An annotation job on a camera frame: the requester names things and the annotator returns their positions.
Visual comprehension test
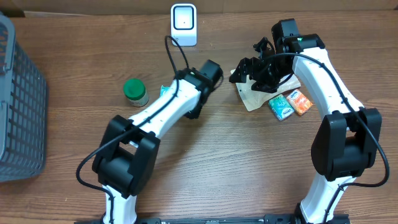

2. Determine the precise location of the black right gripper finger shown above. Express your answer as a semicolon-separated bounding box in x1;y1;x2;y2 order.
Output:
251;82;277;93
229;58;249;83

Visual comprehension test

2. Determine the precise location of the beige paper pouch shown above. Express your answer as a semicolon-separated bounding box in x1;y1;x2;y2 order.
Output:
236;75;301;111

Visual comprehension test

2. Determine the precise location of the teal tissue pack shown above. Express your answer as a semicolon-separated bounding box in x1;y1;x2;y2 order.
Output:
269;94;295;121

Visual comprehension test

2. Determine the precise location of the orange tissue pack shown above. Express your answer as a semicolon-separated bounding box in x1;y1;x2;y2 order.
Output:
286;89;313;116

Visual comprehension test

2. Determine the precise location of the teal packet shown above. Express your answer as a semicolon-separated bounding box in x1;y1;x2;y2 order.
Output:
160;85;170;96

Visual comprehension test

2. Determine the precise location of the green lid jar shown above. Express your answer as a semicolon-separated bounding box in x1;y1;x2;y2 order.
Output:
123;78;149;107

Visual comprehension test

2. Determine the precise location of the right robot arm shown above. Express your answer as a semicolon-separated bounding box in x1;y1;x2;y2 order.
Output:
229;19;384;223

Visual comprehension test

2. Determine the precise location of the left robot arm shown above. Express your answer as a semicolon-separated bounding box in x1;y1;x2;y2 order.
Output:
92;60;223;223

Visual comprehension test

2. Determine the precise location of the white barcode scanner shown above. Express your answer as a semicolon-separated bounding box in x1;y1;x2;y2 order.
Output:
170;3;197;47

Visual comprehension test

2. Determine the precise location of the grey plastic basket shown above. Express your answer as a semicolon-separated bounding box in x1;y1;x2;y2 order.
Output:
1;16;49;182

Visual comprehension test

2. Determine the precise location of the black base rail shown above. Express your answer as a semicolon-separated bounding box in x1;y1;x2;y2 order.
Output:
136;214;304;224

